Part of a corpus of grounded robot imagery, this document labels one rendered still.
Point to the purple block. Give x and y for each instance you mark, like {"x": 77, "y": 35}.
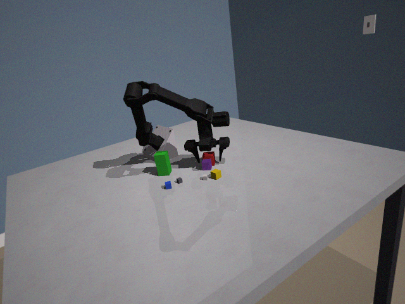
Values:
{"x": 206, "y": 164}

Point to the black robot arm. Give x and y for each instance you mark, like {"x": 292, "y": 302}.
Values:
{"x": 194, "y": 108}

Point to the red block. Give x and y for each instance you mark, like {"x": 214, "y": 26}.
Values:
{"x": 209, "y": 155}

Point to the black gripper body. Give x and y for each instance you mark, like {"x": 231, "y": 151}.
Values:
{"x": 223, "y": 142}

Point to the yellow block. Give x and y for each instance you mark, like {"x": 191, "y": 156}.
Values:
{"x": 215, "y": 174}

